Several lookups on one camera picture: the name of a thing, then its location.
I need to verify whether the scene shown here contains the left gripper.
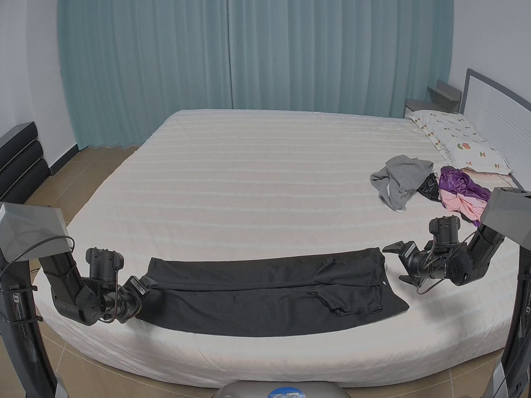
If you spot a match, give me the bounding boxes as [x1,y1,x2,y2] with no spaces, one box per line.
[117,275,160,306]

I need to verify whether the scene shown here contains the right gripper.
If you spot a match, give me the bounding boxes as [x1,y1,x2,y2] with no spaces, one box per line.
[383,241,430,290]

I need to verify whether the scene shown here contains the black T-shirt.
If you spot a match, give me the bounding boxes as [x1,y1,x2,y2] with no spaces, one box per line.
[137,247,410,338]

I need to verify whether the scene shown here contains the bed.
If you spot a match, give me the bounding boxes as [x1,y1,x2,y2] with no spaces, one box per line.
[31,68,531,389]

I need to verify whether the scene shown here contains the black shiny garment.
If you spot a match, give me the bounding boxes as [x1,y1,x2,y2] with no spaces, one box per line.
[417,172,441,201]

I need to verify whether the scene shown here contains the pink garment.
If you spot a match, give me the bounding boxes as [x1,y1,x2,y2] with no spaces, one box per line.
[440,189,488,228]

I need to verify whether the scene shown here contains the grey garment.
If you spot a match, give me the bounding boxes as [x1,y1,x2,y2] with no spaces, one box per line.
[370,155,434,214]

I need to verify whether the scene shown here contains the purple garment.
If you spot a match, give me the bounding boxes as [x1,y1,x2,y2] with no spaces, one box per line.
[439,166,493,203]

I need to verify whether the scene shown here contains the white printed pillow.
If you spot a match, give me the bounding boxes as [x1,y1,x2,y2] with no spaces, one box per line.
[406,109,513,176]

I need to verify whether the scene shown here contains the black chest of drawers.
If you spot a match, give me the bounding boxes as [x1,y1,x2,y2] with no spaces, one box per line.
[0,122,51,205]

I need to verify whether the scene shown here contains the grey bedside table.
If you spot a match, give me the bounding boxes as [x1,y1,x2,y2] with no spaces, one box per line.
[404,79,462,118]

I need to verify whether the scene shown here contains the blue-green curtain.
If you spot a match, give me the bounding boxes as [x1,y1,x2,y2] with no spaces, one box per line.
[57,0,231,149]
[227,0,455,118]

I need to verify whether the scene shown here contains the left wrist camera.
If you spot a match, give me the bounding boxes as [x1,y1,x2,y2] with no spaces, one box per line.
[85,246,124,284]

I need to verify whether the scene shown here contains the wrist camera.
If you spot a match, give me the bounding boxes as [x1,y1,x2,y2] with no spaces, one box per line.
[85,246,124,284]
[428,215,462,248]

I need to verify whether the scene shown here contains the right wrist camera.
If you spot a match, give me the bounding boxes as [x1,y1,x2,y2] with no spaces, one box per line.
[428,215,462,248]

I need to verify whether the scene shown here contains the black cable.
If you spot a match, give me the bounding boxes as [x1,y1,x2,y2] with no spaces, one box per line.
[0,235,76,281]

